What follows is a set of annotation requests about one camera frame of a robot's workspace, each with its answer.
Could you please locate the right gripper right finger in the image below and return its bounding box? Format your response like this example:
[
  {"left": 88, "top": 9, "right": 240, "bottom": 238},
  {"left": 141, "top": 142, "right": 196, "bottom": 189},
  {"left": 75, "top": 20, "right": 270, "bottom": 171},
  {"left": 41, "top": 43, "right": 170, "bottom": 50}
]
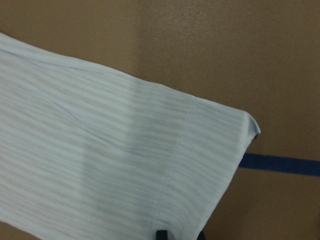
[{"left": 196, "top": 227, "right": 207, "bottom": 240}]

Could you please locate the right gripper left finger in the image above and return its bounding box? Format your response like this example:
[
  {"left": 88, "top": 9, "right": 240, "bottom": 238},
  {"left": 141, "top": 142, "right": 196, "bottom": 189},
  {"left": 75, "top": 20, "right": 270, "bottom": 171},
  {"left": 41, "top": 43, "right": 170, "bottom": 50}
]
[{"left": 155, "top": 224, "right": 169, "bottom": 240}]

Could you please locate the light blue button-up shirt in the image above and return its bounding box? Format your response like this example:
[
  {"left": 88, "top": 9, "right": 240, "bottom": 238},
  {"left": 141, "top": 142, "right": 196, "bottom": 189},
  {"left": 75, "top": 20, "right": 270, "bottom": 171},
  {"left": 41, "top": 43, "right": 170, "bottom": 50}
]
[{"left": 0, "top": 34, "right": 261, "bottom": 240}]

